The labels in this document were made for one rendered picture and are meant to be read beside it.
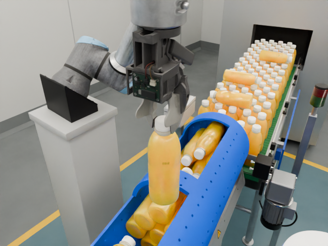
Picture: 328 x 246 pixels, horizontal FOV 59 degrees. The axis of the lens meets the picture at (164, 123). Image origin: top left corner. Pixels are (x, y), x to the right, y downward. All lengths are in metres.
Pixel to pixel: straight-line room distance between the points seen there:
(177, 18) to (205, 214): 0.58
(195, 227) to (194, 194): 0.09
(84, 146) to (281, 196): 0.99
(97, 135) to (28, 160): 1.74
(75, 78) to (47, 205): 1.46
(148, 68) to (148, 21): 0.07
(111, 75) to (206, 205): 0.81
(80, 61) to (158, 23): 1.02
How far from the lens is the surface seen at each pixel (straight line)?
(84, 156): 1.52
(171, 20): 0.45
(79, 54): 1.46
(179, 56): 0.53
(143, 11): 0.45
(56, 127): 1.43
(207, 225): 0.88
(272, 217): 1.67
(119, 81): 1.43
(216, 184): 0.94
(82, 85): 1.44
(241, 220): 2.44
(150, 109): 0.58
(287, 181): 1.53
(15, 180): 2.99
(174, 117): 0.54
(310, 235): 1.09
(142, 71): 0.47
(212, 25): 6.03
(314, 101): 1.57
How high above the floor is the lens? 1.82
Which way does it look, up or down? 32 degrees down
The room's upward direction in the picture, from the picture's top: straight up
